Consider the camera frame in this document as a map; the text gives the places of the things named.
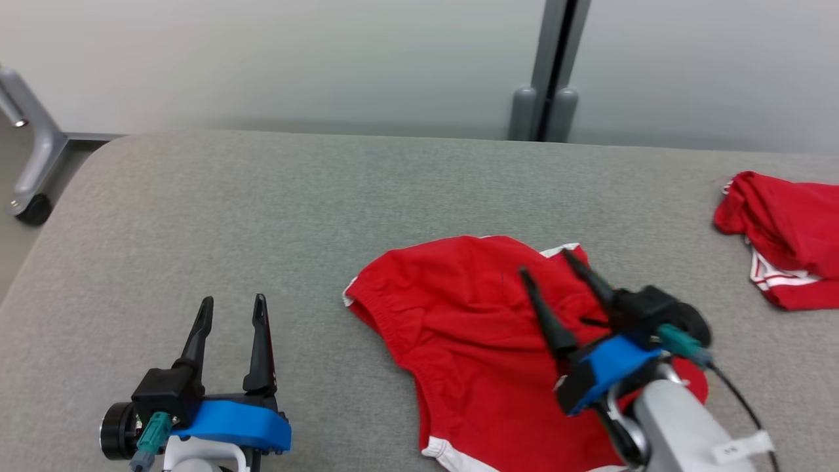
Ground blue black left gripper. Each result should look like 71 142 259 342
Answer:
172 294 292 453

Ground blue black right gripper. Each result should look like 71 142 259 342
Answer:
518 248 663 417

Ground red shorts with white trim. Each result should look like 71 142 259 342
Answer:
342 235 710 472

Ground red basketball jersey white trim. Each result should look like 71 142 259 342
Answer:
713 170 839 311

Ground left camera cable teal plug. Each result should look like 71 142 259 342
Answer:
130 412 173 472

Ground camera cable teal plug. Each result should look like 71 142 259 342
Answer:
130 412 173 472
655 324 779 472

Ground right camera cable teal plug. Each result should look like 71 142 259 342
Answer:
655 324 779 472

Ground white cable label tag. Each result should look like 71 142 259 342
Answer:
711 431 775 463

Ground grey metal partition frame leg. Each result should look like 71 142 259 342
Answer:
0 66 125 227

